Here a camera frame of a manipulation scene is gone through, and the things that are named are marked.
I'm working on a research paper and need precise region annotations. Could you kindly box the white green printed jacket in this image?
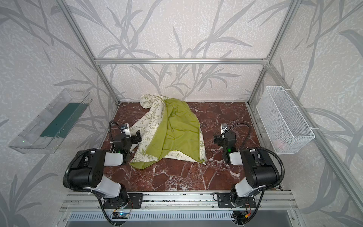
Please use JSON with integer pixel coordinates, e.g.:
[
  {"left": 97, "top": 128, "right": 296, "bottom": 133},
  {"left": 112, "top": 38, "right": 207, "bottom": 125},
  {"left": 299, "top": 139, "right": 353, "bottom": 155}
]
[{"left": 130, "top": 95, "right": 206, "bottom": 169}]

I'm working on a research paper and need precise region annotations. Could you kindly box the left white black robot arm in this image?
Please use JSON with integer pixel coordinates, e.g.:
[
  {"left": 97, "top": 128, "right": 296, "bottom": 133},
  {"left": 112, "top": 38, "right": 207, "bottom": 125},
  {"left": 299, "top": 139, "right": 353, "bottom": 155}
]
[{"left": 63, "top": 130, "right": 142, "bottom": 201}]

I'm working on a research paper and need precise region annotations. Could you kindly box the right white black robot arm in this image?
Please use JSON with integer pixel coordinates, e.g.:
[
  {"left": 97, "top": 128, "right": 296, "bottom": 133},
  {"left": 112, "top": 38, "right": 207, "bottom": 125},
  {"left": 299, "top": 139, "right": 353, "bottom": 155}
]
[{"left": 214, "top": 131, "right": 285, "bottom": 200}]

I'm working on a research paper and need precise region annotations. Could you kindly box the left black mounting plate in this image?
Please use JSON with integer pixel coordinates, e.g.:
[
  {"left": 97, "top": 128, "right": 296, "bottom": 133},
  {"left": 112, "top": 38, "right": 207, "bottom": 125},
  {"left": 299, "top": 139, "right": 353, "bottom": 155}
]
[{"left": 103, "top": 193, "right": 144, "bottom": 209}]

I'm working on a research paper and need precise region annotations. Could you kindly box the black mounting plate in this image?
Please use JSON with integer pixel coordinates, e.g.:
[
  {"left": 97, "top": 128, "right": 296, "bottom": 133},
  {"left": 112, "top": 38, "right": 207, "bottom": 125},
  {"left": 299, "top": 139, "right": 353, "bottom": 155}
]
[
  {"left": 216, "top": 192, "right": 257, "bottom": 209},
  {"left": 103, "top": 193, "right": 144, "bottom": 209}
]

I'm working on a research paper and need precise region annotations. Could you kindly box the pink object in basket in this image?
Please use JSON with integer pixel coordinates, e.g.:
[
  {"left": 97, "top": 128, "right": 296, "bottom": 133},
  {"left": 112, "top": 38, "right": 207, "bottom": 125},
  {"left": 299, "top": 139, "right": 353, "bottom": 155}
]
[{"left": 273, "top": 139, "right": 286, "bottom": 151}]

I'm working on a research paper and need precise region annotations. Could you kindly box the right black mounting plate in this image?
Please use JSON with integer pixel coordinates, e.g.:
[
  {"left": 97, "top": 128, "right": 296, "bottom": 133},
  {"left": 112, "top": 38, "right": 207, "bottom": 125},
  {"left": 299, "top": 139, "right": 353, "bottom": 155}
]
[{"left": 216, "top": 192, "right": 257, "bottom": 209}]

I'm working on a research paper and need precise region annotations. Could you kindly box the green circuit board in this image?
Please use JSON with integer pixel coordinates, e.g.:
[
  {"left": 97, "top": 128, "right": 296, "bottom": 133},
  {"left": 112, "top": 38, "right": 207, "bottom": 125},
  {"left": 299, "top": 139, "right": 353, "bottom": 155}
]
[{"left": 112, "top": 210, "right": 131, "bottom": 219}]

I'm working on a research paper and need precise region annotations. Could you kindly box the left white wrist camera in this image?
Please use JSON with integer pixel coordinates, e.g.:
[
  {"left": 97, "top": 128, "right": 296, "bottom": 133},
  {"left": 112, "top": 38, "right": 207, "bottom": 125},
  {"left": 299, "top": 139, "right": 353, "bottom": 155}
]
[{"left": 120, "top": 124, "right": 131, "bottom": 137}]

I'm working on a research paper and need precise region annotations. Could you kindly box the left black corrugated cable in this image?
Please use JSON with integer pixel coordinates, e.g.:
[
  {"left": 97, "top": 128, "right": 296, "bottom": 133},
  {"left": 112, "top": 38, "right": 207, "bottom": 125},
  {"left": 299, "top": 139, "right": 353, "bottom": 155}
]
[{"left": 63, "top": 120, "right": 125, "bottom": 227}]

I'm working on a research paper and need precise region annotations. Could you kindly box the black corrugated cable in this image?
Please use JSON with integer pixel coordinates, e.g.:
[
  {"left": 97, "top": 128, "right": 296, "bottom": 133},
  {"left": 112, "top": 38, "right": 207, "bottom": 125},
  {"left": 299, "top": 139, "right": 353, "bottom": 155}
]
[
  {"left": 63, "top": 120, "right": 125, "bottom": 227},
  {"left": 226, "top": 121, "right": 285, "bottom": 225}
]

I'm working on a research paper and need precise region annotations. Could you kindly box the white wire mesh basket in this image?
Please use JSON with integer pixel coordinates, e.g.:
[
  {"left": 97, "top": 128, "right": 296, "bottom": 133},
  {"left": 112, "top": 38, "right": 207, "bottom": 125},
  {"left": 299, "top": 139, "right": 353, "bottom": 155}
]
[{"left": 256, "top": 86, "right": 315, "bottom": 155}]

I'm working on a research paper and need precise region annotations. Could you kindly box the right black corrugated cable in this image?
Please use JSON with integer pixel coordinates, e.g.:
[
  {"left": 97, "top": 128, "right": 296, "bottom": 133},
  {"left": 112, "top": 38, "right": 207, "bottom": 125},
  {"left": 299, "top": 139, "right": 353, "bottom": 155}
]
[{"left": 226, "top": 121, "right": 285, "bottom": 225}]

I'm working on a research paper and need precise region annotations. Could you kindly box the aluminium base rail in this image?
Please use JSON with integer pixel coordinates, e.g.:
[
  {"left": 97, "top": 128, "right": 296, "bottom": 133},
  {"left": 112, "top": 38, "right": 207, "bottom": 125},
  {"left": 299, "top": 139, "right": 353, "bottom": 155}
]
[{"left": 60, "top": 190, "right": 299, "bottom": 212}]

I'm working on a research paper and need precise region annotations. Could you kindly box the clear plastic wall tray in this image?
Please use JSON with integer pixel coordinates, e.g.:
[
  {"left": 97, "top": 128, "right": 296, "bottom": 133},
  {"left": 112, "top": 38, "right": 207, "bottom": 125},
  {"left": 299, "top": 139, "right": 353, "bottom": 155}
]
[{"left": 9, "top": 89, "right": 92, "bottom": 154}]

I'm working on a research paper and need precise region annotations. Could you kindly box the aluminium frame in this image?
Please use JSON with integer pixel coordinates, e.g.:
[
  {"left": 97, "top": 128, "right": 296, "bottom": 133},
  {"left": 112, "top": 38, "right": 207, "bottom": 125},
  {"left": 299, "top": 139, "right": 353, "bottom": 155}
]
[{"left": 56, "top": 1, "right": 363, "bottom": 212}]

